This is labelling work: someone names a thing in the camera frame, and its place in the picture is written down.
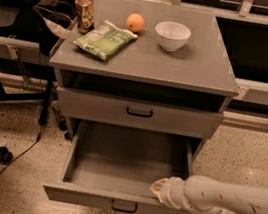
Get dark jacket on chair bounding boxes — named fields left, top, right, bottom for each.
left=33, top=0, right=76, bottom=57

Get green chip bag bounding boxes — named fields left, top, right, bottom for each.
left=72, top=21, right=137, bottom=61

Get white ceramic bowl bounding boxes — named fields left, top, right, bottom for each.
left=155, top=21, right=191, bottom=52

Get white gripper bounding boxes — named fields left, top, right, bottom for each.
left=150, top=177, right=187, bottom=210

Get grey top drawer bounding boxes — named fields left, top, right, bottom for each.
left=57, top=87, right=224, bottom=139

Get patterned drink can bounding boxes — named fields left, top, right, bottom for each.
left=75, top=0, right=95, bottom=34

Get grey drawer cabinet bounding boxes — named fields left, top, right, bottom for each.
left=50, top=0, right=238, bottom=154

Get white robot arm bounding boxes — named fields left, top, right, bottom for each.
left=150, top=175, right=268, bottom=214

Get grey drawer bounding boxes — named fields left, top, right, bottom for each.
left=57, top=87, right=224, bottom=139
left=44, top=121, right=193, bottom=214

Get orange fruit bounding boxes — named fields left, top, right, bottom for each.
left=126, top=13, right=145, bottom=33

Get black floor cable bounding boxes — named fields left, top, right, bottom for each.
left=0, top=117, right=45, bottom=214

